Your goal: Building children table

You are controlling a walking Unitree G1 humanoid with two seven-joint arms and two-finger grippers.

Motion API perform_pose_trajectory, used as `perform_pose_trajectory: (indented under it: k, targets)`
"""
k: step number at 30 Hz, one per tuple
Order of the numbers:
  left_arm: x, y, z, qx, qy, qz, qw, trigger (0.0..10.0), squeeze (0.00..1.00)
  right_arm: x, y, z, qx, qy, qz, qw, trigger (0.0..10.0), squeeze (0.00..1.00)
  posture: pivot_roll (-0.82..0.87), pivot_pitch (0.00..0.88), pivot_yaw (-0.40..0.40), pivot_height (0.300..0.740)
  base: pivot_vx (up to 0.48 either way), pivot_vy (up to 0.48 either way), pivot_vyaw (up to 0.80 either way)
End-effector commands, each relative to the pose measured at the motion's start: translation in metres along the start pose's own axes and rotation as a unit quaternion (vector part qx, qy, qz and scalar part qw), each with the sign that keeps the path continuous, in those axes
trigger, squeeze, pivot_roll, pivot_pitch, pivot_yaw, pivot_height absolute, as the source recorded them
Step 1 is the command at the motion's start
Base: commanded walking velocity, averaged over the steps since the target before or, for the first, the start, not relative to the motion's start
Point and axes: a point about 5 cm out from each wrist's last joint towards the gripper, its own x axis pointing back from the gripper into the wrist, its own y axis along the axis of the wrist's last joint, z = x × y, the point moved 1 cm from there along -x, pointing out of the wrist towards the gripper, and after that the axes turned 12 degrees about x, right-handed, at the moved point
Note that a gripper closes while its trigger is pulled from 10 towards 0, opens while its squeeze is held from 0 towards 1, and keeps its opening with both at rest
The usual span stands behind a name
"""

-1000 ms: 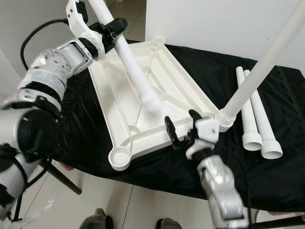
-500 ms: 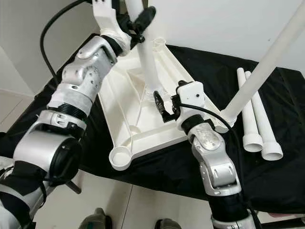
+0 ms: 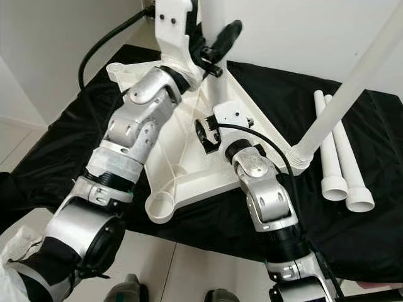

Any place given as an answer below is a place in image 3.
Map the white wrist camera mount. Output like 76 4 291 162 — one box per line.
156 0 205 69
213 99 256 148

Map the grey robot left leg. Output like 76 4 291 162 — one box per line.
104 274 150 302

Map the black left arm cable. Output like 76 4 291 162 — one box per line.
78 5 158 90

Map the white plastic table leg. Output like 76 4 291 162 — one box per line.
314 90 349 202
324 94 376 213
290 8 403 165

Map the grey robot right leg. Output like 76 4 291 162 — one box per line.
201 288 241 302

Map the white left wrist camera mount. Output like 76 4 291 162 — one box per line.
156 0 205 69

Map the black cloth table cover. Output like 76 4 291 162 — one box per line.
0 44 403 284

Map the white plastic table top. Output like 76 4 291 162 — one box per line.
106 62 315 225

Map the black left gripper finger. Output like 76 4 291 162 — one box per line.
211 19 244 60

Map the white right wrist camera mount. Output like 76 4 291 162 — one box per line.
213 99 256 148

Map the grey robot leg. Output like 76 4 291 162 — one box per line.
201 288 241 302
104 274 150 302

